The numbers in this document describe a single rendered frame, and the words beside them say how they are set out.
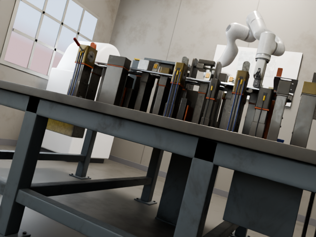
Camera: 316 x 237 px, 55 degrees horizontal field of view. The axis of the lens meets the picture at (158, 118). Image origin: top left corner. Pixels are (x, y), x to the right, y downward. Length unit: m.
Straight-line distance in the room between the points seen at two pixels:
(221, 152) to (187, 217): 0.25
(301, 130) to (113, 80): 1.08
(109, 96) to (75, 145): 2.10
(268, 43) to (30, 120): 1.32
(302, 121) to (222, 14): 3.38
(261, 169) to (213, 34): 3.84
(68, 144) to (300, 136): 2.86
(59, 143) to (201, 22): 2.72
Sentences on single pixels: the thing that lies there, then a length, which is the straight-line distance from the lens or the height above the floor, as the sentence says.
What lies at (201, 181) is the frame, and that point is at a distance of 1.06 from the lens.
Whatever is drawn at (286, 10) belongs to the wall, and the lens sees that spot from 4.68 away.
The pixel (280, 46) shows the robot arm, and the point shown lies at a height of 1.28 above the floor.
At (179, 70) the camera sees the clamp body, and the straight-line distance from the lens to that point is 1.71.
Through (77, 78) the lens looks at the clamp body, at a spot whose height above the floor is 0.84.
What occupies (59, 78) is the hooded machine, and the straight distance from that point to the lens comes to 4.20.
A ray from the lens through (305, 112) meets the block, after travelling 1.65.
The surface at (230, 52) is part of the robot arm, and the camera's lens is 2.32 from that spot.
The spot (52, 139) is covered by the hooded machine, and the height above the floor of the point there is 0.22.
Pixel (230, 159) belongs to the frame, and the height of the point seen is 0.61.
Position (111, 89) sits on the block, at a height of 0.82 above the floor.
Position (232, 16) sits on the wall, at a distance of 4.77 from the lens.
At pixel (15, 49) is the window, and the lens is 4.16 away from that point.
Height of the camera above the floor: 0.64
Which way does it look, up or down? 2 degrees up
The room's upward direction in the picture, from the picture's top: 14 degrees clockwise
